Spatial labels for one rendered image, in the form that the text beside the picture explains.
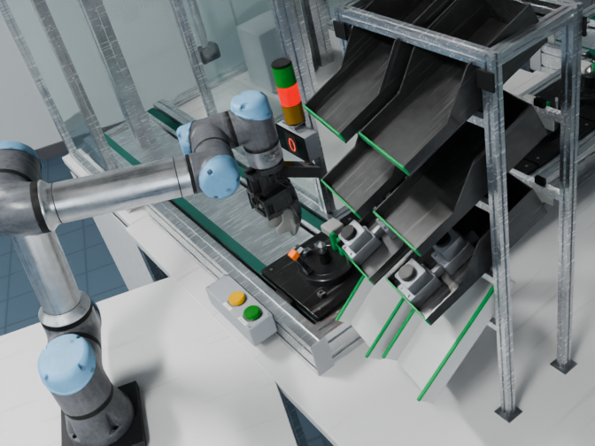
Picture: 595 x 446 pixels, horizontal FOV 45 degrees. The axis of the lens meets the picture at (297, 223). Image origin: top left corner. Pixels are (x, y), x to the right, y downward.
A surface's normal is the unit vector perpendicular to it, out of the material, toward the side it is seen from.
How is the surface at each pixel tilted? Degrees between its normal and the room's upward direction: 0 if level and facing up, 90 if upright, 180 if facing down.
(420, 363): 45
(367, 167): 25
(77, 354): 8
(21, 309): 0
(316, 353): 90
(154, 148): 0
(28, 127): 90
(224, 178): 91
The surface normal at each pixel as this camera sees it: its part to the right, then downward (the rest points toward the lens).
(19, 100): 0.27, 0.55
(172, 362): -0.21, -0.77
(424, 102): -0.56, -0.52
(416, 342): -0.77, -0.25
